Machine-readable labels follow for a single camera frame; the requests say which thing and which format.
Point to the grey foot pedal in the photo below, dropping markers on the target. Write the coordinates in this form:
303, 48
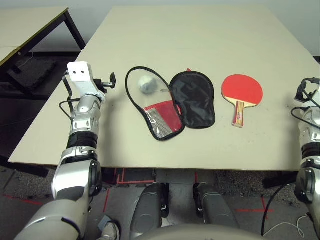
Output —
103, 222

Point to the beige side table top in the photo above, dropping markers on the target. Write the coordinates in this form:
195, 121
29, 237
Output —
6, 53

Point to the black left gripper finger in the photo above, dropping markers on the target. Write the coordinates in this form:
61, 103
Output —
113, 80

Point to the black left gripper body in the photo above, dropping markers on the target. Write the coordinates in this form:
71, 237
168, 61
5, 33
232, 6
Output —
102, 83

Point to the red ping-pong paddle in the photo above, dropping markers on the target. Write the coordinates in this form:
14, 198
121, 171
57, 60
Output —
242, 88

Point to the grey robot left leg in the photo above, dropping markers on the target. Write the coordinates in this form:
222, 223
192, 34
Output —
147, 210

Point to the beige side table black frame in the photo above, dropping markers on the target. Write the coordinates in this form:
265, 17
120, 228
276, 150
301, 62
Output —
27, 22

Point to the grey robot leg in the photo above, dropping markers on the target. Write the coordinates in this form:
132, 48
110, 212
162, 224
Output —
215, 207
147, 210

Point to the black foam mat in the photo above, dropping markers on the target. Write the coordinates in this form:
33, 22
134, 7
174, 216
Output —
32, 72

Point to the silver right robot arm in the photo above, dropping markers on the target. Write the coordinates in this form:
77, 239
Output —
310, 150

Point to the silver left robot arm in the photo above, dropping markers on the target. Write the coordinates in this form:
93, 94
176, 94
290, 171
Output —
75, 162

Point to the grey robot torso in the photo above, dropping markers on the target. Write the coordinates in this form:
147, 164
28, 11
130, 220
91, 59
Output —
200, 232

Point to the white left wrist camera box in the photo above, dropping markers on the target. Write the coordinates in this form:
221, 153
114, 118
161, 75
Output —
80, 75

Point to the grey bystander shoe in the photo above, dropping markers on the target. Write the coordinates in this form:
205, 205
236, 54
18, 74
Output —
111, 231

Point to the white blue plush ball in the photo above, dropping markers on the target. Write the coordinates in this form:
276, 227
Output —
147, 85

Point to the red black paddle case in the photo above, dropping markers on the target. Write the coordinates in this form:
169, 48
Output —
195, 100

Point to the grey robot right leg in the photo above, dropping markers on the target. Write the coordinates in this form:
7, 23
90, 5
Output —
215, 207

